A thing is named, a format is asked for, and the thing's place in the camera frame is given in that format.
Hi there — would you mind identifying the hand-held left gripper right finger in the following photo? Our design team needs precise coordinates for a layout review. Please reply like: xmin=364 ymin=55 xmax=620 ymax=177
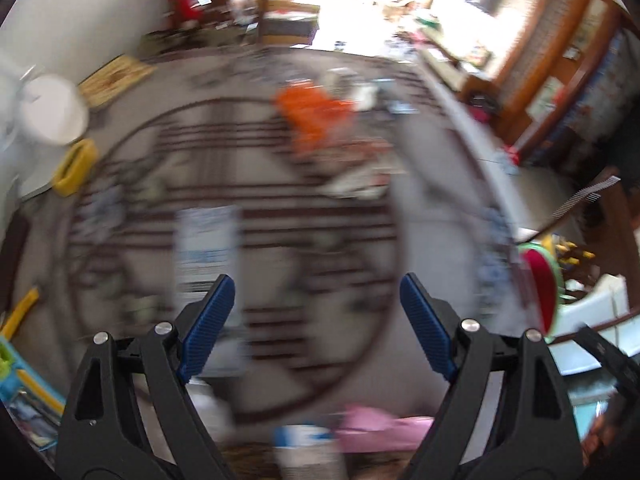
xmin=400 ymin=272 xmax=586 ymax=480

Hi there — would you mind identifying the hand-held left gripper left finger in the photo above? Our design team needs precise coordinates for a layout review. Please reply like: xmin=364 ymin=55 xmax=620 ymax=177
xmin=54 ymin=274 xmax=236 ymax=480

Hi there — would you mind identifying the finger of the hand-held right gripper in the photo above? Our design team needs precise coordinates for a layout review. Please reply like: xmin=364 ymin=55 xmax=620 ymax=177
xmin=572 ymin=325 xmax=637 ymax=397

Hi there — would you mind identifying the orange snack bag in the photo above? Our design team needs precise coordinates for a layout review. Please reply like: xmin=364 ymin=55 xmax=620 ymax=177
xmin=274 ymin=85 xmax=358 ymax=153

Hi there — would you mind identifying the white paper packet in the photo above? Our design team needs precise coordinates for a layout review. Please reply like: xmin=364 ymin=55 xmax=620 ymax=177
xmin=175 ymin=205 xmax=241 ymax=306

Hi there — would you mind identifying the watermelon pattern fan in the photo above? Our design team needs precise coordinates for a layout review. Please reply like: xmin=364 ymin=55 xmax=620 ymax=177
xmin=517 ymin=242 xmax=568 ymax=338

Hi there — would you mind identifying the carved wooden chair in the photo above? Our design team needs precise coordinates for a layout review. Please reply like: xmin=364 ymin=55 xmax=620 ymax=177
xmin=550 ymin=167 xmax=640 ymax=281

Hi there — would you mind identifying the white and blue packet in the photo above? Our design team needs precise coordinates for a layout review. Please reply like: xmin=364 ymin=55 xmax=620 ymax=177
xmin=272 ymin=424 xmax=347 ymax=480

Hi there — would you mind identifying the yellow plastic stick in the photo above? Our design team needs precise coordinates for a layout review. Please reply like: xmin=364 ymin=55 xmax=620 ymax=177
xmin=2 ymin=287 xmax=40 ymax=341

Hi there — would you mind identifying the blue box with yellow strip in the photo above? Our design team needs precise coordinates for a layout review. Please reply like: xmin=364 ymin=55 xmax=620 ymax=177
xmin=0 ymin=335 xmax=66 ymax=453

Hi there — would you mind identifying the yellow plastic box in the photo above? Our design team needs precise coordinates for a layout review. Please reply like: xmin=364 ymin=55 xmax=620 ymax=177
xmin=52 ymin=139 xmax=99 ymax=197

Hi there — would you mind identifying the pale grey appliance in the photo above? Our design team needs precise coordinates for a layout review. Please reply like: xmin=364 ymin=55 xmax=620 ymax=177
xmin=0 ymin=55 xmax=56 ymax=201

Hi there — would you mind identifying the patterned square mat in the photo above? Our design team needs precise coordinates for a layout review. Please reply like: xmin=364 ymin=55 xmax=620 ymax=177
xmin=79 ymin=55 xmax=158 ymax=108

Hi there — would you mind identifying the wooden wall cabinet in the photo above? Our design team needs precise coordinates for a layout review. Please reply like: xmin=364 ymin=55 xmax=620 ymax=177
xmin=492 ymin=0 xmax=640 ymax=171

